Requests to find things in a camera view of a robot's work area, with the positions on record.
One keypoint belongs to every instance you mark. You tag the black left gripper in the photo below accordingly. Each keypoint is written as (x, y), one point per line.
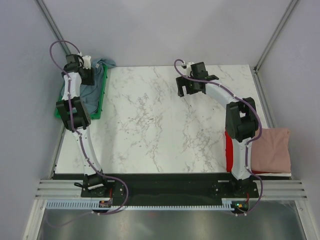
(90, 81)

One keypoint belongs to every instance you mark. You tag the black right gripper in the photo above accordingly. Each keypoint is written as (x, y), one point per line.
(183, 81)

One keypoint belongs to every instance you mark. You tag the blue grey t shirt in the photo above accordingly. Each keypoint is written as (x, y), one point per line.
(90, 94)

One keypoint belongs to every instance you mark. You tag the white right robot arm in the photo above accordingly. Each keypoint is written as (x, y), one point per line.
(242, 123)

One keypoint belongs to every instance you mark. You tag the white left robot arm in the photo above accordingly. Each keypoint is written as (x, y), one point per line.
(76, 119)

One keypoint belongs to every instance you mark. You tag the red folded t shirt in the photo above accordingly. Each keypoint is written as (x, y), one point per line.
(229, 152)

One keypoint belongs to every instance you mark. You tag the pink folded t shirt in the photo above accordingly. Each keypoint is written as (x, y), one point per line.
(270, 153)

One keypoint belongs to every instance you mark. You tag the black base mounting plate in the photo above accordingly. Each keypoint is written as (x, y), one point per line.
(167, 189)

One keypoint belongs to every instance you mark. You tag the white folded t shirt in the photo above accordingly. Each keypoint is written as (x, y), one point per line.
(270, 174)

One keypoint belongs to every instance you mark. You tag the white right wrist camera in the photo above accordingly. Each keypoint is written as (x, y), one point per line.
(187, 68)

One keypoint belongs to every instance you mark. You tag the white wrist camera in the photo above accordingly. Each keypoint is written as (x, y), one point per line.
(87, 62)
(187, 68)

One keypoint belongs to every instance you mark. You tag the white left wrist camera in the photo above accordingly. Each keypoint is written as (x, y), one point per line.
(87, 62)

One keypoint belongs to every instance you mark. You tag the aluminium left corner post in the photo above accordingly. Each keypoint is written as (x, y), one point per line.
(49, 19)

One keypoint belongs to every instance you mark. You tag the aluminium corner post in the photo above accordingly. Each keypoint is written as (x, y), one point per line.
(49, 19)
(277, 31)

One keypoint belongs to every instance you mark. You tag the aluminium front frame rail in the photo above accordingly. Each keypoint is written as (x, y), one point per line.
(272, 190)

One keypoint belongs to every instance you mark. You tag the aluminium right corner post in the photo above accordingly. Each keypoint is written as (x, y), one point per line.
(277, 31)

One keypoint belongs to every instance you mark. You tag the light blue cable duct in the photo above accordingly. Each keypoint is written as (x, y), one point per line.
(64, 204)

